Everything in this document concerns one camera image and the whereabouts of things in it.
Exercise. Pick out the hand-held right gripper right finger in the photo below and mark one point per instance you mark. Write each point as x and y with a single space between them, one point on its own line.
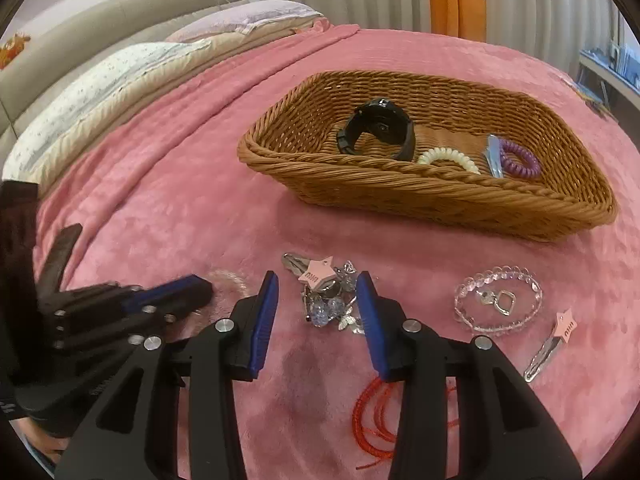
372 325

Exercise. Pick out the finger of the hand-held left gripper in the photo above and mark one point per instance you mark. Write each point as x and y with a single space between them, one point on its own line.
175 292
110 332

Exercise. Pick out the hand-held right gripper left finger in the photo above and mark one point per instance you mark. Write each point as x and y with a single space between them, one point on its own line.
265 320

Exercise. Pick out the silver butterfly earring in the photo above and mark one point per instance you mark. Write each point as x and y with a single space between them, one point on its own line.
350 324

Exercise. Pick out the blue crystal bead earring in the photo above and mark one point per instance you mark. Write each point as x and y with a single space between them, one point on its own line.
320 312

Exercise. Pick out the pink star hair clip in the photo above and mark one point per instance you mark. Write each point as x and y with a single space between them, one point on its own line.
315 275
567 330

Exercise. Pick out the brown wicker basket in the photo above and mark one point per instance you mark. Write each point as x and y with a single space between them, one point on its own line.
400 195

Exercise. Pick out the person's left hand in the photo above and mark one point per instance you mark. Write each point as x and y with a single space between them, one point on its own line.
45 447

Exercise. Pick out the pink fleece blanket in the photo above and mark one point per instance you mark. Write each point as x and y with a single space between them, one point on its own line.
200 200

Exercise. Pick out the silver heart pendant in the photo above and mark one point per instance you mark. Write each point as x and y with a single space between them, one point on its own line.
506 305

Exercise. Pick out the black wrist watch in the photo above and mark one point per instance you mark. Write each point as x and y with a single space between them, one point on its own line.
350 135

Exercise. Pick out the silver hair clip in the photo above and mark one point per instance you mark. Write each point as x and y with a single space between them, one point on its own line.
492 157

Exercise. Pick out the white floral pillow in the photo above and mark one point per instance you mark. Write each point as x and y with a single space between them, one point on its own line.
90 90

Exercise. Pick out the orange plush toy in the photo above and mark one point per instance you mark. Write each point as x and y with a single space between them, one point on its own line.
12 50

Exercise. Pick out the beige padded headboard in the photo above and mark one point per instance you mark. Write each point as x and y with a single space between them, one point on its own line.
100 25

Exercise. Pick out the beige quilt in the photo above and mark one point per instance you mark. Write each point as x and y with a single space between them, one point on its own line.
280 30

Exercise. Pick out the lilac pillow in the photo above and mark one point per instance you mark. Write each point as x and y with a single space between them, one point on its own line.
260 12

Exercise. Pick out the white shelf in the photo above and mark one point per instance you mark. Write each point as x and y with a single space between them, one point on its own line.
615 82

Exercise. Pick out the row of books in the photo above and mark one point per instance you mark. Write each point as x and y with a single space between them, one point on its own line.
625 60

